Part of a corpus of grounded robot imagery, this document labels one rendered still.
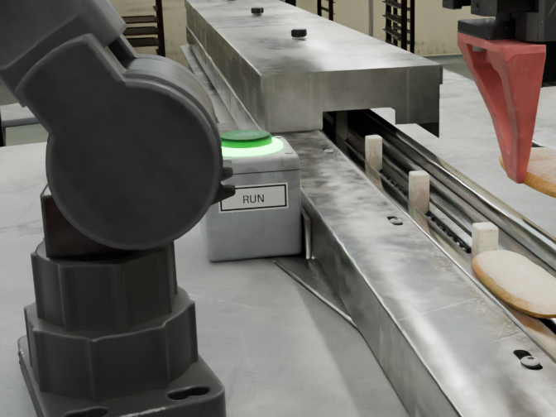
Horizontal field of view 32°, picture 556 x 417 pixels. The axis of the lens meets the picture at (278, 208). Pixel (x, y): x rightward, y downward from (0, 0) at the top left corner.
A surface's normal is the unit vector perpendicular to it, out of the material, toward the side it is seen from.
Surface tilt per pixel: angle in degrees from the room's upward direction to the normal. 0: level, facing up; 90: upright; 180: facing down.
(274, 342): 0
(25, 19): 83
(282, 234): 90
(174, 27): 90
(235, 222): 90
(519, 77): 112
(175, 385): 0
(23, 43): 80
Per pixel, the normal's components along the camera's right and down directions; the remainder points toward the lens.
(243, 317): -0.04, -0.96
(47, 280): -0.75, 0.21
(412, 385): -0.99, 0.07
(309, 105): 0.15, 0.27
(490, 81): 0.14, -0.10
